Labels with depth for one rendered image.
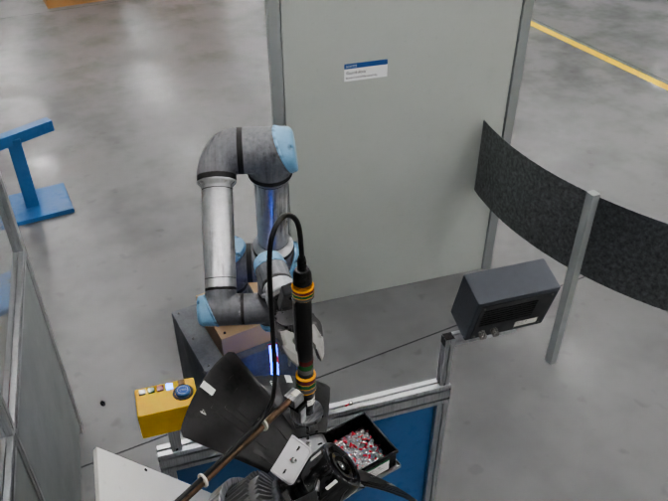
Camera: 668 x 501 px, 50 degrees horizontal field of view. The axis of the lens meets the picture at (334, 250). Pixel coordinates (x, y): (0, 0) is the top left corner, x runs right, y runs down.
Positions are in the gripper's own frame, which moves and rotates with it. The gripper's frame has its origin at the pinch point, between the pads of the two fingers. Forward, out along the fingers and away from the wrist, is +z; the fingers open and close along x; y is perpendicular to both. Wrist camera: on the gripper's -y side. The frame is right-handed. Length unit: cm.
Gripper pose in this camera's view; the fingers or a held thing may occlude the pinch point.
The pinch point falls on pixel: (307, 355)
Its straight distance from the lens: 143.8
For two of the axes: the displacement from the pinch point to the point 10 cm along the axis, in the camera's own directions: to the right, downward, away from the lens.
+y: 0.0, 8.0, 6.0
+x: -9.5, 1.8, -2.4
